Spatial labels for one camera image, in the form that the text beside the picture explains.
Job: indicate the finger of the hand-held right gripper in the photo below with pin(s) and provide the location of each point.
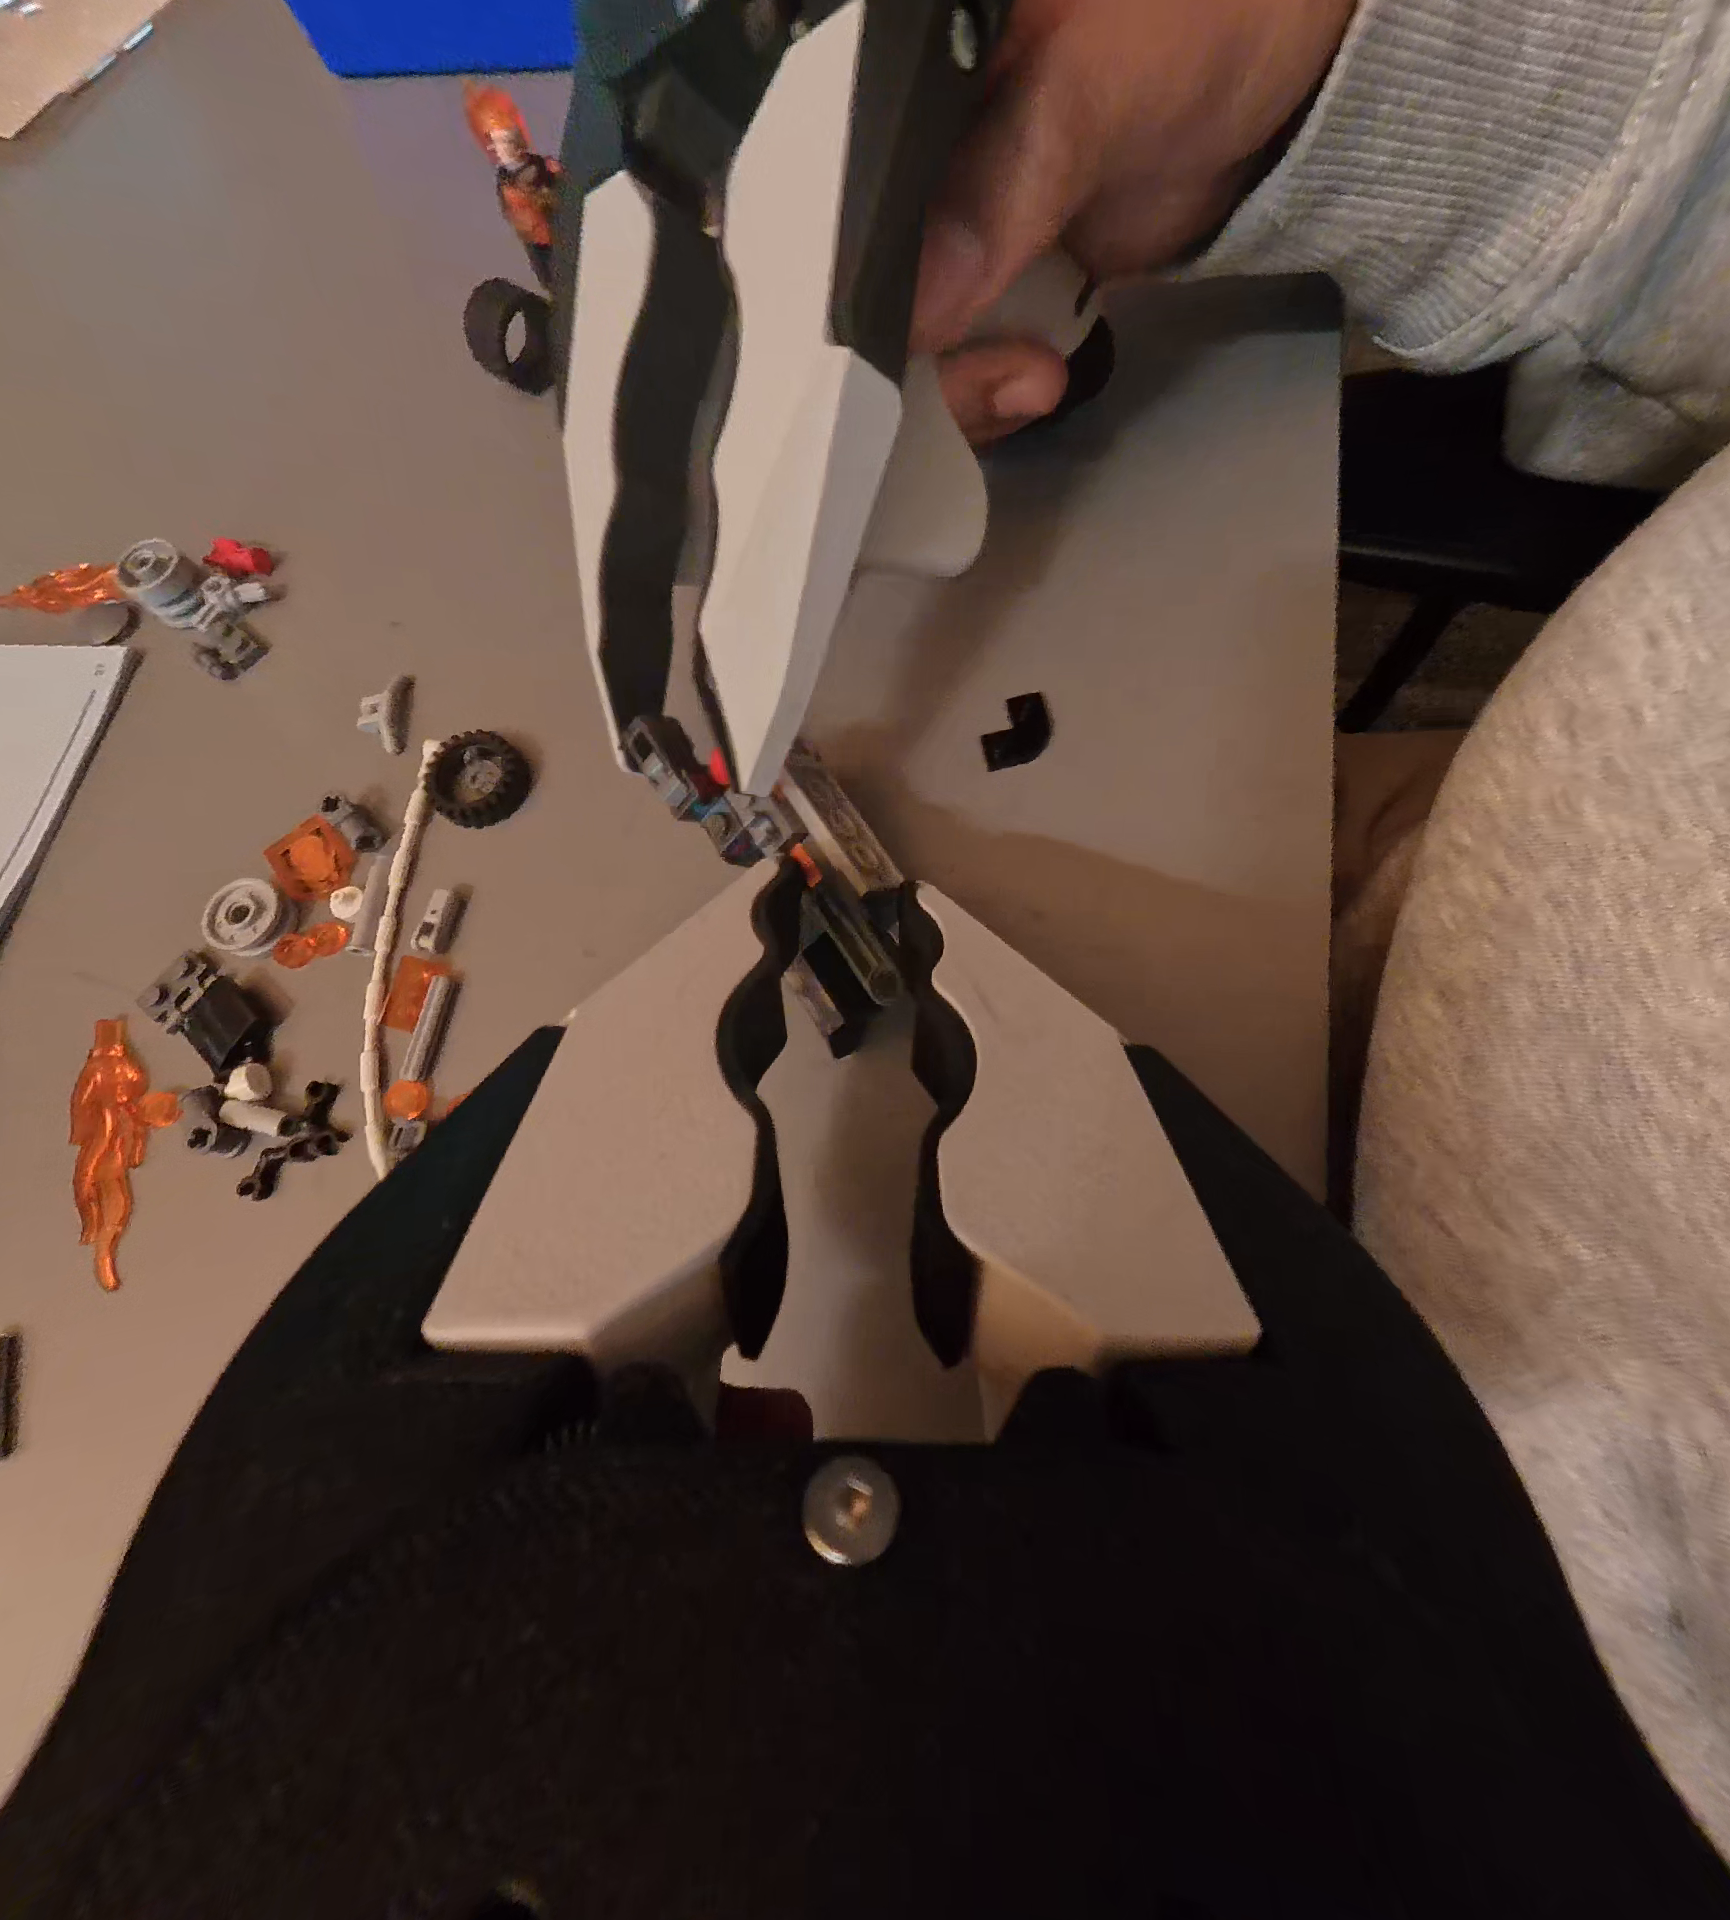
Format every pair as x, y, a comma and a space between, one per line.
582, 451
791, 451

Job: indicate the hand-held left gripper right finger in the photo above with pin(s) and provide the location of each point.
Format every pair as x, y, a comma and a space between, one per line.
1104, 1184

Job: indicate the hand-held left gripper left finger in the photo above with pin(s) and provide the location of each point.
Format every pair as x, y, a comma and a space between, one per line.
611, 1184

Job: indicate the dark grey lego motorcycle frame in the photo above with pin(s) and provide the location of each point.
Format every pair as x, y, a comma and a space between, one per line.
834, 931

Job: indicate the black curved lego piece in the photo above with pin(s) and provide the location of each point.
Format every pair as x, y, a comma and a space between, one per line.
1014, 743

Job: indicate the person's right forearm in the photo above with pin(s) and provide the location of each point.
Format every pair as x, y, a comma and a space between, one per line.
1480, 194

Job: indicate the wide black lego tyre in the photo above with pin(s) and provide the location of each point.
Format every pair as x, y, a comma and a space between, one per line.
499, 339

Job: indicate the grey lego double-pin connector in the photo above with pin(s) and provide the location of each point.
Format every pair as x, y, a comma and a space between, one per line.
404, 1137

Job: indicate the orange round lego tile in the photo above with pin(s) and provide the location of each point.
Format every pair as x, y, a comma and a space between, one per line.
409, 1100
292, 950
160, 1111
330, 939

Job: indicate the grey lego tube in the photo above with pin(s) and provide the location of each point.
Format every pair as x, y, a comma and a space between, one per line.
427, 1043
373, 900

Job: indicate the orange transparent lego plate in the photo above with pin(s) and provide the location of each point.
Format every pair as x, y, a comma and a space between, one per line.
419, 992

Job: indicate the flame-head lego minifigure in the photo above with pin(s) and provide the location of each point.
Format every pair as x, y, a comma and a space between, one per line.
520, 180

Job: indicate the black lego connector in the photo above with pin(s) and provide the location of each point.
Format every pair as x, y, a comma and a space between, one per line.
281, 1173
324, 1112

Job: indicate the small grey lego connector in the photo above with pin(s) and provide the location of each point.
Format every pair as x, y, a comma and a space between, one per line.
439, 921

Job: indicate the light grey T-shaped lego piece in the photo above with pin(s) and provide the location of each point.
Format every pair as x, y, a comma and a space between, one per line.
389, 712

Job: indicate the red lego piece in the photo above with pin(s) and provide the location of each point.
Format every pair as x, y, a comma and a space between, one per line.
239, 558

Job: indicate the grey white lego pin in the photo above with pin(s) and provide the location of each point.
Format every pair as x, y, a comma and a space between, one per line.
242, 1122

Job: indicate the light grey lego pin connector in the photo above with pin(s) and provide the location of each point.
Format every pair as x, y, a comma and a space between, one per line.
239, 600

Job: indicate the white lego cone stud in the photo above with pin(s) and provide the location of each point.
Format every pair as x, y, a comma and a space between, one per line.
249, 1081

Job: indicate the dark grey lego plate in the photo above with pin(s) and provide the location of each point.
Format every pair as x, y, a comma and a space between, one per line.
230, 651

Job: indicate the black lego engine block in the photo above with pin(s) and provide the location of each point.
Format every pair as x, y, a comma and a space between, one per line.
212, 1020

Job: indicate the grey cross-hole lego connector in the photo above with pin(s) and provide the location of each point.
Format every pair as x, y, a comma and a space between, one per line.
355, 825

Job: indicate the tall grey lego wheel hub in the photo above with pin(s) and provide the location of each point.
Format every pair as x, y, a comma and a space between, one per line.
160, 582

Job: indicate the orange skull lego tile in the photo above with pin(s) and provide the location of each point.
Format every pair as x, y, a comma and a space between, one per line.
310, 858

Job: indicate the flat grey lego wheel hub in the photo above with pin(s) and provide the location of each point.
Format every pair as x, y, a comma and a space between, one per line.
251, 918

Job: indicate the large orange lego flame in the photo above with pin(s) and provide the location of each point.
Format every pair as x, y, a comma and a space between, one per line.
108, 1141

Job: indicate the person's right hand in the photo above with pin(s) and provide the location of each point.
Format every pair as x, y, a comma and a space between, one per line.
1104, 150

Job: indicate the blue plastic bin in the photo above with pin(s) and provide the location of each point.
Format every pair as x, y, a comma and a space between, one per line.
431, 33

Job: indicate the grey round disc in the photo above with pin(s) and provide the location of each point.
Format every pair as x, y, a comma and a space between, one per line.
115, 624

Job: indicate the person's grey hoodie torso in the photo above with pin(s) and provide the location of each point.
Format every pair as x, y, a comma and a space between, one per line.
1600, 1051

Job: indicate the printed paper sheet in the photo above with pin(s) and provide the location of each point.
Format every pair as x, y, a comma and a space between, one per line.
25, 60

